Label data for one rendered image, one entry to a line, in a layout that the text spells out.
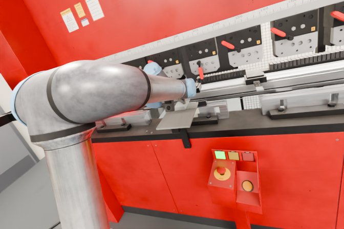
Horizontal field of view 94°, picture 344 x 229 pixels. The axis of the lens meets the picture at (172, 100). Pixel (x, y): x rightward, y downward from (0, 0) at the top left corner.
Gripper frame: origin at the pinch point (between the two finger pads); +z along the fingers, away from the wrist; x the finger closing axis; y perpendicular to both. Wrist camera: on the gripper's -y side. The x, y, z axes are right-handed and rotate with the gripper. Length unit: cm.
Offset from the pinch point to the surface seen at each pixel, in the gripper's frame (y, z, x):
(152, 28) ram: 30.6, -32.7, 3.4
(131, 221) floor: -77, 68, 71
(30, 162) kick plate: -28, 98, 321
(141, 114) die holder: -0.5, 6.1, 31.5
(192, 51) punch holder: 19.8, -20.1, -14.4
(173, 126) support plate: -17.0, -11.7, -1.9
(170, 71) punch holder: 14.5, -14.3, 0.5
